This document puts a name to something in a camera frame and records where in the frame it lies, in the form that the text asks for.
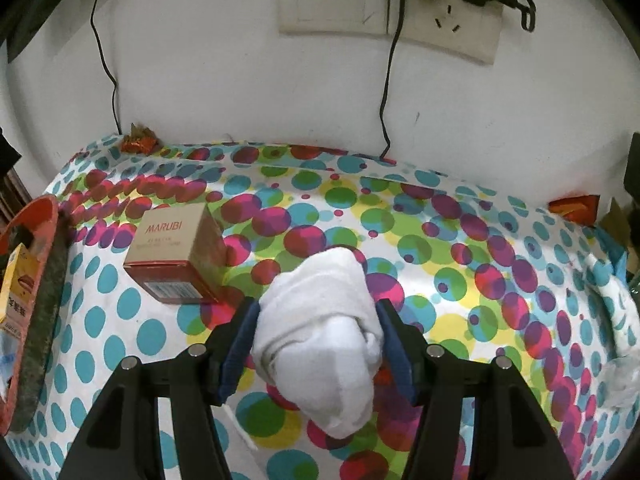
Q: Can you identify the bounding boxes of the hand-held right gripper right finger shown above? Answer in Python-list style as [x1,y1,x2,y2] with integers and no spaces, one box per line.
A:
[375,299,576,480]

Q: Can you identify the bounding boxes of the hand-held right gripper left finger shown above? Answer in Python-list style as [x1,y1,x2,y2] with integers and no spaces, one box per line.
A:
[57,296,262,480]

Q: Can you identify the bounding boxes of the white sock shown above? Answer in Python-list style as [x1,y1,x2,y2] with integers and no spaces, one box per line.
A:
[250,246,385,438]

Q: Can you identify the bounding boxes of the red round tray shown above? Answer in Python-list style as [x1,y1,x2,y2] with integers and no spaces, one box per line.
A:
[0,195,72,436]

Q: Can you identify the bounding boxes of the yellow carton box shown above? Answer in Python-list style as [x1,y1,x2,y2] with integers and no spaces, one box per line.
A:
[0,244,43,338]

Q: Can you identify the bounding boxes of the polka-dot tablecloth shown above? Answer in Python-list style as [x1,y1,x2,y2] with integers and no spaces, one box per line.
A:
[0,130,640,480]

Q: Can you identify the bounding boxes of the red cosmetic box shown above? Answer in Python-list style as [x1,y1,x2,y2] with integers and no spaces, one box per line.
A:
[122,203,228,306]

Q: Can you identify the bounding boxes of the clear plastic bag bundle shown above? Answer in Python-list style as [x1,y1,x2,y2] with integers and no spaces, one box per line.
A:
[602,350,640,411]

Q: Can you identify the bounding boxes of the red snack packet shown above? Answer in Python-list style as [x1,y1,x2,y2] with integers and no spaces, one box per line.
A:
[547,194,598,223]

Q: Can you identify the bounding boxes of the orange candy wrapper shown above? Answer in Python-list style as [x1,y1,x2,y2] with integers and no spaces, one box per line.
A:
[121,121,161,155]

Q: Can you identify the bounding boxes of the blue plastic bag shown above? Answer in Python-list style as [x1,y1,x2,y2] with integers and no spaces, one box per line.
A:
[602,240,632,286]

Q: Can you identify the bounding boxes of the black adapter cable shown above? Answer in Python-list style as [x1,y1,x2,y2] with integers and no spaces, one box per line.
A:
[379,0,403,161]

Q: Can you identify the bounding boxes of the thin black cable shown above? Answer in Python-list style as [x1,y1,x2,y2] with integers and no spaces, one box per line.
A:
[90,0,122,135]

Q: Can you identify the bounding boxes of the white wall power socket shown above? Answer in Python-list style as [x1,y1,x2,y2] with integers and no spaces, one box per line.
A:
[387,0,503,66]

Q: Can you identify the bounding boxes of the black plug cable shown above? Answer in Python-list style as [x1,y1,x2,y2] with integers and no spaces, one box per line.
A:
[497,0,537,32]

